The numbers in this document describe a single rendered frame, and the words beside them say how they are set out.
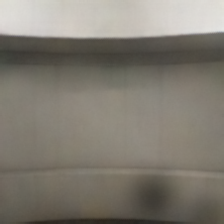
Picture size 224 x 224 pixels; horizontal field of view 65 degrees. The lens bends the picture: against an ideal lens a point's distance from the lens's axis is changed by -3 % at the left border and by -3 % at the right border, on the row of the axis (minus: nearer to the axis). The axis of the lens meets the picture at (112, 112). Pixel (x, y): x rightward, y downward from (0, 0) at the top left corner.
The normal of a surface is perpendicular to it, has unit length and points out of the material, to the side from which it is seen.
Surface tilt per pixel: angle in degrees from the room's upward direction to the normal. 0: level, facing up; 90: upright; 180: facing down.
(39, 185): 90
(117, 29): 90
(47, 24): 90
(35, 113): 90
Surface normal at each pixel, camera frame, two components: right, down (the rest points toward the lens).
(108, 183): 0.00, 0.00
